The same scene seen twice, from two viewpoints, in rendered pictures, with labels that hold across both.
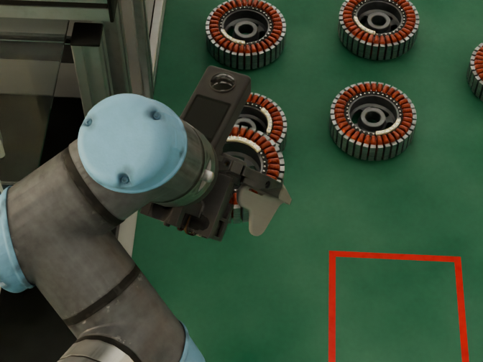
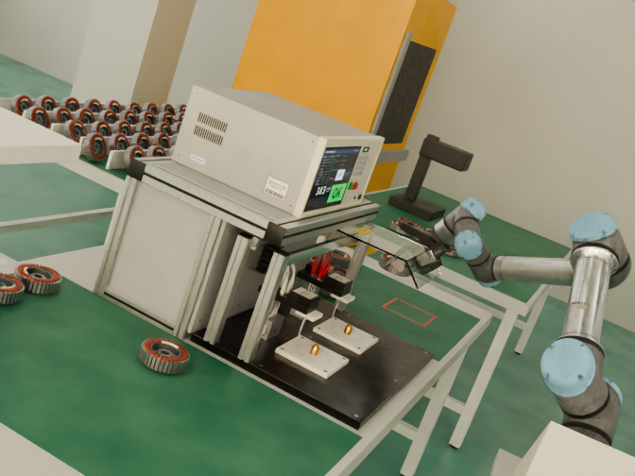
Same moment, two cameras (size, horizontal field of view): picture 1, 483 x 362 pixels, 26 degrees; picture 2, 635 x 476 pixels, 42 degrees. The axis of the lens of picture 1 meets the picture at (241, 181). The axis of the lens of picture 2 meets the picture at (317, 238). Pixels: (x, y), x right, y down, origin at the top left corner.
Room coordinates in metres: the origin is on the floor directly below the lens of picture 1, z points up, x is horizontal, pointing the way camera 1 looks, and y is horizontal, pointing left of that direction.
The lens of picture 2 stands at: (0.22, 2.53, 1.59)
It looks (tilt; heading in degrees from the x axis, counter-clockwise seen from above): 15 degrees down; 286
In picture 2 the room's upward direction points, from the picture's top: 20 degrees clockwise
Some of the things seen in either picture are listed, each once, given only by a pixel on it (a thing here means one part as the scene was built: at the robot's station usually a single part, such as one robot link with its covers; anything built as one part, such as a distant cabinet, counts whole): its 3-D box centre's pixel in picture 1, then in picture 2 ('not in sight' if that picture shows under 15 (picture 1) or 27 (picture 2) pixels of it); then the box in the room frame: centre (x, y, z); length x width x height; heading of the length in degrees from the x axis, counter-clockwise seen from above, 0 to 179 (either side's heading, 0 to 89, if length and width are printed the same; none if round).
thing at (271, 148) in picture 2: not in sight; (283, 148); (0.99, 0.44, 1.22); 0.44 x 0.39 x 0.20; 87
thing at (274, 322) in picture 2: not in sight; (267, 324); (0.82, 0.59, 0.80); 0.07 x 0.05 x 0.06; 87
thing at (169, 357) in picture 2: not in sight; (163, 355); (0.91, 0.95, 0.77); 0.11 x 0.11 x 0.04
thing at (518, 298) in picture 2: not in sight; (435, 292); (0.74, -1.91, 0.37); 1.85 x 1.10 x 0.75; 87
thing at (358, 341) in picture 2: not in sight; (346, 334); (0.66, 0.35, 0.78); 0.15 x 0.15 x 0.01; 87
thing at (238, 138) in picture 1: (231, 173); (396, 264); (0.66, 0.01, 0.93); 0.11 x 0.11 x 0.04
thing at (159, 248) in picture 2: not in sight; (157, 256); (1.09, 0.78, 0.91); 0.28 x 0.03 x 0.32; 177
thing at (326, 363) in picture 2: not in sight; (313, 355); (0.68, 0.60, 0.78); 0.15 x 0.15 x 0.01; 87
